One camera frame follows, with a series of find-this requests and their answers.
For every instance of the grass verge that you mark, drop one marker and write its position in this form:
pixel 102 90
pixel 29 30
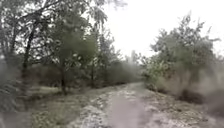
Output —
pixel 181 108
pixel 55 108

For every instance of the pale dirt path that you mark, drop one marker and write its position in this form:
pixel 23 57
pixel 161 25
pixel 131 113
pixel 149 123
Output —
pixel 125 110

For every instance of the wood of green trees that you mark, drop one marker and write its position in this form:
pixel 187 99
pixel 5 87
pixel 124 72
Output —
pixel 63 46

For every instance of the green bushes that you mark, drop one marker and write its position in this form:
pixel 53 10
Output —
pixel 185 63

